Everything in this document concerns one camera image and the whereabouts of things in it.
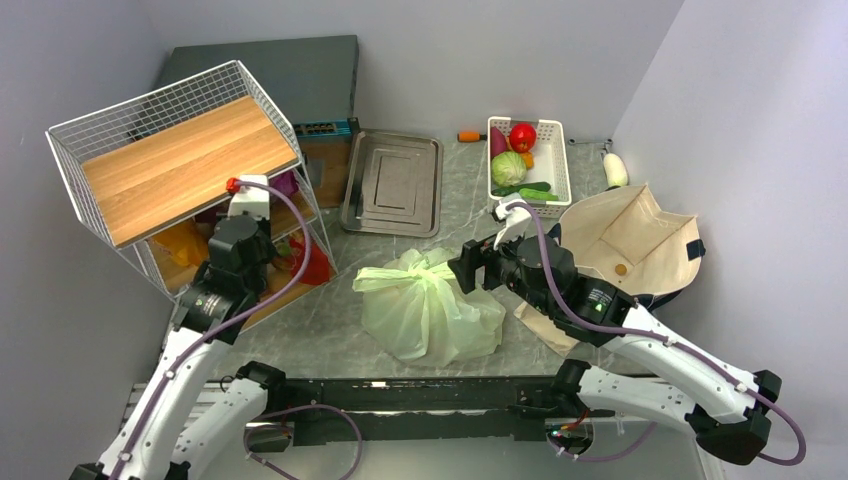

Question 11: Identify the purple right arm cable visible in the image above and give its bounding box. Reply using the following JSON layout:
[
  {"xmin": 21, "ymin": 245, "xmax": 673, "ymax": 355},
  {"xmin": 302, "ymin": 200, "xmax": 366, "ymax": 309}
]
[{"xmin": 506, "ymin": 200, "xmax": 808, "ymax": 467}]

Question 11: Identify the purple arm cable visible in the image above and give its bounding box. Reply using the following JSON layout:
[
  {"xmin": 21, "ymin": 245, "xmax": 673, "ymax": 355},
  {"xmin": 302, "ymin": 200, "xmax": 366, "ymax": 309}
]
[
  {"xmin": 109, "ymin": 180, "xmax": 364, "ymax": 480},
  {"xmin": 506, "ymin": 200, "xmax": 808, "ymax": 467}
]

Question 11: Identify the green avocado plastic bag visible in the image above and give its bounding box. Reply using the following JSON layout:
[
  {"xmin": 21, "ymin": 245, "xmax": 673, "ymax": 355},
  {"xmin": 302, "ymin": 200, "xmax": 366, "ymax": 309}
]
[{"xmin": 352, "ymin": 248, "xmax": 506, "ymax": 367}]

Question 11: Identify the purple snack bag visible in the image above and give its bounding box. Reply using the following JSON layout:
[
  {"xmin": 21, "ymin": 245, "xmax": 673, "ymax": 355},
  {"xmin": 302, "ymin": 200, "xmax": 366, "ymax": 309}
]
[{"xmin": 269, "ymin": 170, "xmax": 300, "ymax": 198}]

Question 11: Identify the white radish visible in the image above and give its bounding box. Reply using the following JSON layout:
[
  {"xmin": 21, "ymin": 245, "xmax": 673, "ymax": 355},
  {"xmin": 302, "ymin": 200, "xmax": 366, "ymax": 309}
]
[{"xmin": 602, "ymin": 153, "xmax": 629, "ymax": 189}]

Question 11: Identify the red apple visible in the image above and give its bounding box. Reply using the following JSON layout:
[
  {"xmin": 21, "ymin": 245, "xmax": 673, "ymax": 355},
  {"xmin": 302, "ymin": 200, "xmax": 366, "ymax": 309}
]
[{"xmin": 508, "ymin": 123, "xmax": 537, "ymax": 154}]

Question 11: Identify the purple sweet potato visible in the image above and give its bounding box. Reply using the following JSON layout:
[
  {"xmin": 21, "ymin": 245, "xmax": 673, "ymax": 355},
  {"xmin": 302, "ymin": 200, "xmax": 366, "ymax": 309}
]
[{"xmin": 488, "ymin": 127, "xmax": 509, "ymax": 159}]

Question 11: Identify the light green bitter gourd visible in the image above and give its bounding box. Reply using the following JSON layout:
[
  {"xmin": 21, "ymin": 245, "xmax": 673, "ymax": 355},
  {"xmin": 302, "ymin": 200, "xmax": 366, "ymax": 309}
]
[{"xmin": 518, "ymin": 188, "xmax": 559, "ymax": 202}]

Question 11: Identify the metal tray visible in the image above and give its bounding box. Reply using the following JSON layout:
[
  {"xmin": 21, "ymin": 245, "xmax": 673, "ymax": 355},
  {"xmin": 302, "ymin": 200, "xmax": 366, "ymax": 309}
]
[{"xmin": 339, "ymin": 129, "xmax": 444, "ymax": 238}]

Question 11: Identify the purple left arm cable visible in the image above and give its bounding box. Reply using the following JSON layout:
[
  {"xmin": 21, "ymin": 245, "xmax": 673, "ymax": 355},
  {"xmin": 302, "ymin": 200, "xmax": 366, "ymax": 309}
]
[{"xmin": 109, "ymin": 180, "xmax": 364, "ymax": 480}]

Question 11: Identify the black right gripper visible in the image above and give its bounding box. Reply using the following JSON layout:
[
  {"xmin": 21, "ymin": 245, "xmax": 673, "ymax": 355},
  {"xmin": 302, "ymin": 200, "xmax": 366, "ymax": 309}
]
[{"xmin": 448, "ymin": 222, "xmax": 555, "ymax": 315}]

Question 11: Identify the green cabbage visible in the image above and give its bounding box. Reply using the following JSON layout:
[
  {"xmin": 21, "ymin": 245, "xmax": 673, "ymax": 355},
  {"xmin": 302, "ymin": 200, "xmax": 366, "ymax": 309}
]
[{"xmin": 490, "ymin": 151, "xmax": 527, "ymax": 187}]

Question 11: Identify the top wooden shelf board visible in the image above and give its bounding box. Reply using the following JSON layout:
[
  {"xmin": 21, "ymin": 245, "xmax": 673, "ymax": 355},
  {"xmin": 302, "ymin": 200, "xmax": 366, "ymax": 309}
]
[{"xmin": 83, "ymin": 97, "xmax": 297, "ymax": 248}]

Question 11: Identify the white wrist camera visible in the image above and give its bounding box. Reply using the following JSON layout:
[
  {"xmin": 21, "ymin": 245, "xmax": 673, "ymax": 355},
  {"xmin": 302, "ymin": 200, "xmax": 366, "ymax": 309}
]
[
  {"xmin": 226, "ymin": 175, "xmax": 270, "ymax": 221},
  {"xmin": 493, "ymin": 193, "xmax": 533, "ymax": 249}
]

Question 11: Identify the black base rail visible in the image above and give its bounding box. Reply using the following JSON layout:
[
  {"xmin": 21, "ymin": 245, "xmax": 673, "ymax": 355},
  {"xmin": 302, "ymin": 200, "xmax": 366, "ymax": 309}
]
[{"xmin": 221, "ymin": 359, "xmax": 617, "ymax": 447}]

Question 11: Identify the orange small pepper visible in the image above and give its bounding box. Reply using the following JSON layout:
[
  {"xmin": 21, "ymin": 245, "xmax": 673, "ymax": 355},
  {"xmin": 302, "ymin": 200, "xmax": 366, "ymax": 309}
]
[{"xmin": 520, "ymin": 152, "xmax": 534, "ymax": 170}]

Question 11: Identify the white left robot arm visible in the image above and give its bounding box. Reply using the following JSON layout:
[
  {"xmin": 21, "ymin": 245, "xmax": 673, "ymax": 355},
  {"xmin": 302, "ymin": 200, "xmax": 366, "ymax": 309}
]
[{"xmin": 71, "ymin": 215, "xmax": 277, "ymax": 479}]

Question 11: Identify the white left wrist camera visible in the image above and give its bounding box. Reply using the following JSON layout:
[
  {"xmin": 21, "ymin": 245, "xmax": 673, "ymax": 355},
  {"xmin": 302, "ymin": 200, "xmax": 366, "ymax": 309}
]
[{"xmin": 226, "ymin": 175, "xmax": 270, "ymax": 221}]

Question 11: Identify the red snack bag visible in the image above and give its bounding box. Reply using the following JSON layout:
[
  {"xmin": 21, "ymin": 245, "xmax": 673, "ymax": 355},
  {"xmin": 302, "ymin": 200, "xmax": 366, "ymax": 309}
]
[{"xmin": 272, "ymin": 232, "xmax": 332, "ymax": 286}]

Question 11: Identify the white plastic basket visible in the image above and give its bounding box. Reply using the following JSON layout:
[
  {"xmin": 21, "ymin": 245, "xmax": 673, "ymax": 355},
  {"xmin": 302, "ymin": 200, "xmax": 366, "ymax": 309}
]
[{"xmin": 485, "ymin": 116, "xmax": 572, "ymax": 218}]

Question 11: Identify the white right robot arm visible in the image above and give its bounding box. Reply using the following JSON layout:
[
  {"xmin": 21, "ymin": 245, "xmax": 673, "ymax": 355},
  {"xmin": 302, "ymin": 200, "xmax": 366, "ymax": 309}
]
[{"xmin": 447, "ymin": 235, "xmax": 782, "ymax": 465}]

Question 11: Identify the yellow snack bag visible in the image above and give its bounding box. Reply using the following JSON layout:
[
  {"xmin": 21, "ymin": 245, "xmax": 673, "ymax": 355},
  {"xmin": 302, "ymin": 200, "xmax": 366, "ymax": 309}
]
[{"xmin": 152, "ymin": 220, "xmax": 209, "ymax": 267}]

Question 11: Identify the beige canvas tote bag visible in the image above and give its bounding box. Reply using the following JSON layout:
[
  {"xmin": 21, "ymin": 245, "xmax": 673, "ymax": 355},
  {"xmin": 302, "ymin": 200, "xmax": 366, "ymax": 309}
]
[{"xmin": 548, "ymin": 185, "xmax": 706, "ymax": 312}]

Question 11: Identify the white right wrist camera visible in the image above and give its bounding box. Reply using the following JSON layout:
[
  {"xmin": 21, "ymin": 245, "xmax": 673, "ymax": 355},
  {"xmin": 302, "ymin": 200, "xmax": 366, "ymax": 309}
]
[{"xmin": 493, "ymin": 193, "xmax": 533, "ymax": 249}]

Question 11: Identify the dark green cucumber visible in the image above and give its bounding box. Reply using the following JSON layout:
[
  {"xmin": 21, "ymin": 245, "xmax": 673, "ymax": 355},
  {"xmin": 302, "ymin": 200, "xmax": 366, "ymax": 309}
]
[{"xmin": 491, "ymin": 181, "xmax": 552, "ymax": 199}]

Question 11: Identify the white wire shelf rack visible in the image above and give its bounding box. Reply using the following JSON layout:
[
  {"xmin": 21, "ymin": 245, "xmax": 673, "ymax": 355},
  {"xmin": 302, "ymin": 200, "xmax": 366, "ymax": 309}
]
[{"xmin": 46, "ymin": 60, "xmax": 326, "ymax": 298}]

